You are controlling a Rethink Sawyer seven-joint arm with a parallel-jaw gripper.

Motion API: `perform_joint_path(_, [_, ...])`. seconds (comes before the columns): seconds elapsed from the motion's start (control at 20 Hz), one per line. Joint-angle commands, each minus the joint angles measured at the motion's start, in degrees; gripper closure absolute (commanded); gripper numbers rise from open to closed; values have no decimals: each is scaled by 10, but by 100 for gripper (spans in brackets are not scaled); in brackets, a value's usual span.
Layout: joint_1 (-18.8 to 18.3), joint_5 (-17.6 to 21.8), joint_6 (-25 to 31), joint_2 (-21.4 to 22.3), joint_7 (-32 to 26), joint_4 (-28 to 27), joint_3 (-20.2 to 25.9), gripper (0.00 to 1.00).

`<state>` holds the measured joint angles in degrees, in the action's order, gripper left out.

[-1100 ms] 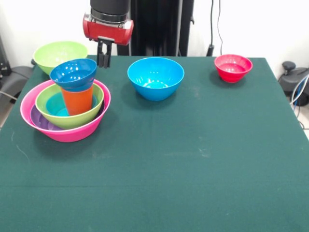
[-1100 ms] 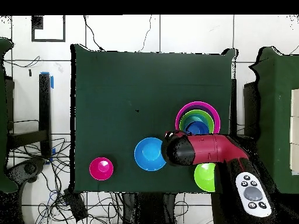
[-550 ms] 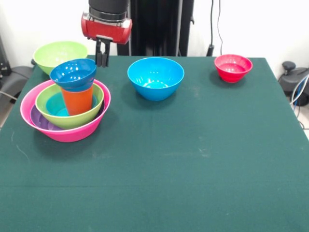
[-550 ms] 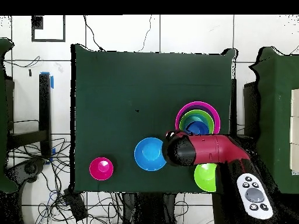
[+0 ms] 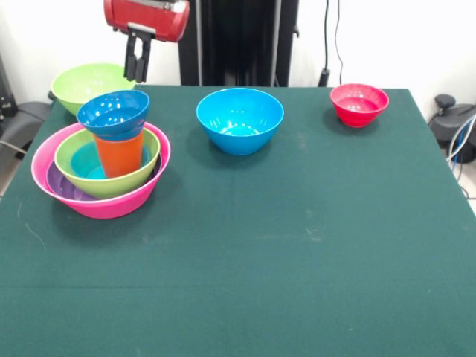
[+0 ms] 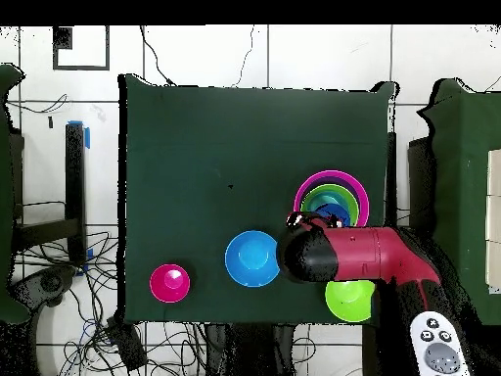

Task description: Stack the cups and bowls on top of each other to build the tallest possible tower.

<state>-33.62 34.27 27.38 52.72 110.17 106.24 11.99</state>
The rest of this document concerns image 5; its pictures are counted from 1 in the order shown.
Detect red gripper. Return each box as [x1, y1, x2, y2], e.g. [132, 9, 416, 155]
[103, 0, 191, 84]

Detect small dark blue bowl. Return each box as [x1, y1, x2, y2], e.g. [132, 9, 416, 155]
[76, 89, 150, 141]

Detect orange cup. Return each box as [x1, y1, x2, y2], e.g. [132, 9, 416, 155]
[93, 132, 144, 179]

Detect light blue straight-sided bowl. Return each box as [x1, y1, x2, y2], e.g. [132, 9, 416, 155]
[70, 142, 150, 180]

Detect large blue bowl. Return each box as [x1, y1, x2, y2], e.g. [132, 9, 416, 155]
[196, 87, 286, 156]

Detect green bowl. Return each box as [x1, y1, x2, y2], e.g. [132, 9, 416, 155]
[54, 128, 161, 199]
[50, 62, 137, 117]

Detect purple bowl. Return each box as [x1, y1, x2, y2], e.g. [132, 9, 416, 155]
[46, 152, 164, 202]

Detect large pink bowl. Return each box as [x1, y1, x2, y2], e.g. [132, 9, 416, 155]
[30, 122, 172, 219]

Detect small pink bowl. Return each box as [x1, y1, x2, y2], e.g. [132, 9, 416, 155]
[329, 83, 390, 129]

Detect dark green table cloth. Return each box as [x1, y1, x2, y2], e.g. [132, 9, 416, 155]
[0, 84, 476, 357]

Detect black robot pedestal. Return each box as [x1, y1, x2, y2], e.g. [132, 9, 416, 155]
[174, 0, 300, 87]

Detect black wall cable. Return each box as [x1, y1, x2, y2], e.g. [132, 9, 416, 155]
[319, 0, 345, 89]

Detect bundle of floor cables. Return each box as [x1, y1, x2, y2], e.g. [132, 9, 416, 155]
[444, 115, 476, 202]

